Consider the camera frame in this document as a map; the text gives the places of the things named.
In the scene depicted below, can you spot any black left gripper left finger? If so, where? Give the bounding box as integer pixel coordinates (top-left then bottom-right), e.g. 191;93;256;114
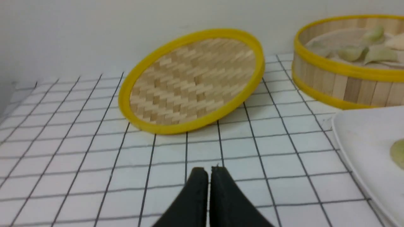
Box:
153;167;208;227

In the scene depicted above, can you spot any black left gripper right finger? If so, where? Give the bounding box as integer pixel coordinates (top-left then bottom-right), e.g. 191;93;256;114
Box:
209;166;273;227

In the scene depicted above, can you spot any cream dumpling steamer right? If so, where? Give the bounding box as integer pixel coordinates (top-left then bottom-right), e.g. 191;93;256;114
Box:
385;33;404;51

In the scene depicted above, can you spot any green dumpling steamer centre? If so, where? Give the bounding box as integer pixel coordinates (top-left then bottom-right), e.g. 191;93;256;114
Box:
336;45;368;62

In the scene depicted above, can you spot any pale green dumpling steamer edge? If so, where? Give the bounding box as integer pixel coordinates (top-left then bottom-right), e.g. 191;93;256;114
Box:
306;41;332;58

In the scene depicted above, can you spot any yellow rimmed bamboo steamer lid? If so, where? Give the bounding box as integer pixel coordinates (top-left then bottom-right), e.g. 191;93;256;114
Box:
117;28;265;135

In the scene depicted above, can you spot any green dumpling on plate left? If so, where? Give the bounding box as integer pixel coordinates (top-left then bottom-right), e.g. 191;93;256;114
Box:
390;139;404;170

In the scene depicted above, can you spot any green dumpling steamer top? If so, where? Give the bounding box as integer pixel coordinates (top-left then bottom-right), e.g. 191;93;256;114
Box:
361;25;385;45

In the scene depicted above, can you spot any light green dumpling steamer middle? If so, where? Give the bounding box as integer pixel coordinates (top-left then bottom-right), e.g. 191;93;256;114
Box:
363;45;398;65

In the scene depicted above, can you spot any yellow rimmed bamboo steamer basket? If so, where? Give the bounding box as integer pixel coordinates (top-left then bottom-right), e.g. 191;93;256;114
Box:
292;15;404;109

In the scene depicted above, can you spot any white square plate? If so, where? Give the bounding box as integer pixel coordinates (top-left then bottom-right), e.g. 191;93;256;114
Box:
331;106;404;227

